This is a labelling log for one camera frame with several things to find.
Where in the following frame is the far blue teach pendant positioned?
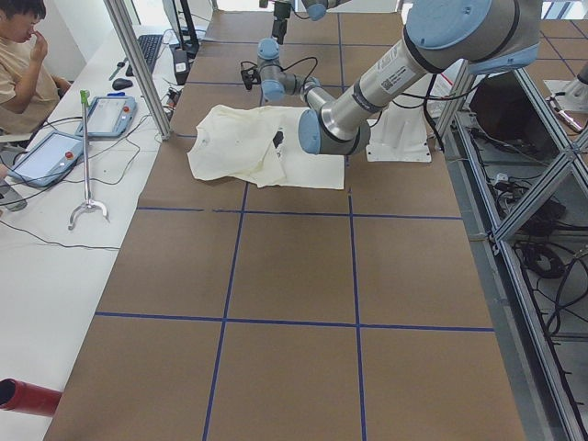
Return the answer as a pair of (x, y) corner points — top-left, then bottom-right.
(81, 95), (137, 139)

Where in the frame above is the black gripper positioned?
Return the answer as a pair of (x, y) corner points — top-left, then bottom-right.
(272, 17), (288, 38)

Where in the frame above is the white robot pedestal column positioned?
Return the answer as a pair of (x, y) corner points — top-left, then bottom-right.
(366, 74), (432, 163)

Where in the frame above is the silver reacher grabber tool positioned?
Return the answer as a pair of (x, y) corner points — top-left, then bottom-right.
(68, 89), (108, 232)

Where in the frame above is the aluminium side frame rail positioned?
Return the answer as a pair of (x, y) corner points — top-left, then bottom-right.
(437, 54), (587, 440)

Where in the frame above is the black power adapter box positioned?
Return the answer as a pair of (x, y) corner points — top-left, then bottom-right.
(172, 48), (190, 85)

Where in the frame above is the black computer mouse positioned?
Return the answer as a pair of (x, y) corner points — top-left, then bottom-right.
(111, 78), (133, 91)

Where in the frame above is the cream white long-sleeve shirt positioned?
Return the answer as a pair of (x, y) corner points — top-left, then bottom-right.
(187, 105), (345, 190)

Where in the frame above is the blue teach pendant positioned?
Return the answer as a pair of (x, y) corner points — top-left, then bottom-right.
(8, 130), (84, 187)
(81, 95), (137, 139)

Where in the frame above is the near blue teach pendant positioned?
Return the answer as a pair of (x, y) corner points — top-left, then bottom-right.
(8, 130), (84, 187)

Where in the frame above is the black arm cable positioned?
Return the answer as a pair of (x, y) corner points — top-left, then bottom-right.
(242, 55), (322, 88)

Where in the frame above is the aluminium frame post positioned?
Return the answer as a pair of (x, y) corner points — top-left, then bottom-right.
(104, 0), (172, 141)

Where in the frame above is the small black orange circuit board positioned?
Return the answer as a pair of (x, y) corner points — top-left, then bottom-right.
(166, 87), (181, 108)

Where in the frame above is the seated person in beige shirt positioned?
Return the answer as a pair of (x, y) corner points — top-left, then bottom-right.
(1, 1), (71, 135)

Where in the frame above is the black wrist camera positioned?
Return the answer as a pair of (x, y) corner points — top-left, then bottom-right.
(240, 64), (261, 91)

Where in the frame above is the red cylinder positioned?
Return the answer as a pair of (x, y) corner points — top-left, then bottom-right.
(1, 379), (62, 417)

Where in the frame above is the black keyboard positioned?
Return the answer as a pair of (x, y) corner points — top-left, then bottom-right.
(137, 34), (163, 73)

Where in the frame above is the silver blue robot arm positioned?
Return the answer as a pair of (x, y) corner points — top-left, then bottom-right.
(272, 0), (345, 41)
(257, 0), (542, 155)

